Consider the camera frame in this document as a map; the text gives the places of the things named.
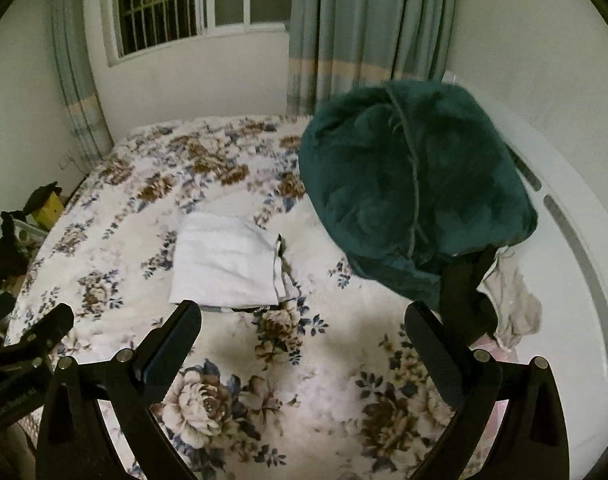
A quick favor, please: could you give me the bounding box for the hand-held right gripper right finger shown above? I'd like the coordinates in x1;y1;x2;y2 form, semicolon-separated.
404;301;571;480

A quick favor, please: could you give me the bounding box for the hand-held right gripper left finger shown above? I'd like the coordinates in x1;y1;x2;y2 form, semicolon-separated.
35;300;203;480

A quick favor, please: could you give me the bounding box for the white towel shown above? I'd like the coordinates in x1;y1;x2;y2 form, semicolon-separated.
168;211;301;311

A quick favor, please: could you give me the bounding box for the black garment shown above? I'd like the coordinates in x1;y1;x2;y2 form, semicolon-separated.
436;245;500;346

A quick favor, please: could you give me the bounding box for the cream garment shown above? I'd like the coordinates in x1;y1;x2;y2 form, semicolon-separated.
476;246;543;352

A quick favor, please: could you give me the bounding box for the yellow box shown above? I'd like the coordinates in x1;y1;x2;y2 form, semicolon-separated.
31;192;65;228

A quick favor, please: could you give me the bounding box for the black object on box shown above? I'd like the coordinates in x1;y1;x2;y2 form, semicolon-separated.
24;183;64;211

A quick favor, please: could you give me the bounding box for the floral printed blanket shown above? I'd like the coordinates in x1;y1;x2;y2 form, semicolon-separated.
6;115;490;480

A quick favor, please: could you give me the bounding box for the white bed headboard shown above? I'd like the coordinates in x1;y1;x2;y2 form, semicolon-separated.
484;100;608;480

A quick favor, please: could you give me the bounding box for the teal fleece blanket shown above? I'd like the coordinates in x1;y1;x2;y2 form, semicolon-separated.
299;79;539;306

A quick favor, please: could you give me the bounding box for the narrow grey-blue curtain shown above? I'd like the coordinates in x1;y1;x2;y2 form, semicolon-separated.
44;0;115;161

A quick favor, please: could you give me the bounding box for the window with metal grille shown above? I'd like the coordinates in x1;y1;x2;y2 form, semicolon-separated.
100;0;295;68

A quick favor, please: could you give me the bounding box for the wide grey-blue curtain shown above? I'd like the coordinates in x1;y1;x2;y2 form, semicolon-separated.
286;0;457;116

